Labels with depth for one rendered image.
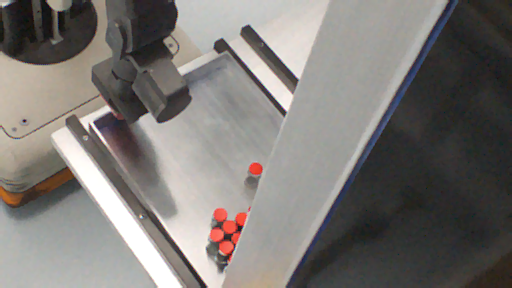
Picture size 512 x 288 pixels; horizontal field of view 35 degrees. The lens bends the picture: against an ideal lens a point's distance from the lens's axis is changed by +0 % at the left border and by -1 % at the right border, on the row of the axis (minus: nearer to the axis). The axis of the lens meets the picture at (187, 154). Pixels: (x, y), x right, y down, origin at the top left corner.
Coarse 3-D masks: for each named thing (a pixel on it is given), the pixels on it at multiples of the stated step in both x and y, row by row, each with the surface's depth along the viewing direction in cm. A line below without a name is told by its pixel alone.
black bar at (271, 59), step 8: (248, 24) 135; (248, 32) 134; (256, 32) 134; (248, 40) 134; (256, 40) 133; (256, 48) 133; (264, 48) 132; (264, 56) 132; (272, 56) 132; (272, 64) 131; (280, 64) 131; (280, 72) 131; (288, 72) 130; (288, 80) 130; (296, 80) 130; (288, 88) 131
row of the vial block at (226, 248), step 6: (234, 234) 112; (240, 234) 112; (228, 240) 111; (234, 240) 112; (222, 246) 111; (228, 246) 111; (234, 246) 112; (216, 252) 113; (222, 252) 111; (228, 252) 111; (216, 258) 113; (222, 258) 112; (222, 264) 114
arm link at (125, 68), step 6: (114, 60) 107; (126, 60) 104; (114, 66) 108; (120, 66) 106; (126, 66) 106; (132, 66) 105; (114, 72) 109; (120, 72) 108; (126, 72) 107; (132, 72) 107; (138, 72) 104; (126, 78) 108; (132, 78) 108
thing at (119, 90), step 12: (108, 60) 116; (96, 72) 115; (108, 72) 115; (108, 84) 114; (120, 84) 110; (132, 84) 110; (120, 96) 113; (132, 96) 112; (120, 108) 113; (132, 108) 113; (144, 108) 114; (132, 120) 113
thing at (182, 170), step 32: (224, 64) 132; (192, 96) 128; (224, 96) 129; (256, 96) 128; (96, 128) 120; (128, 128) 124; (160, 128) 125; (192, 128) 125; (224, 128) 126; (256, 128) 127; (128, 160) 121; (160, 160) 122; (192, 160) 123; (224, 160) 123; (256, 160) 124; (160, 192) 119; (192, 192) 120; (224, 192) 120; (160, 224) 114; (192, 224) 117; (192, 256) 115
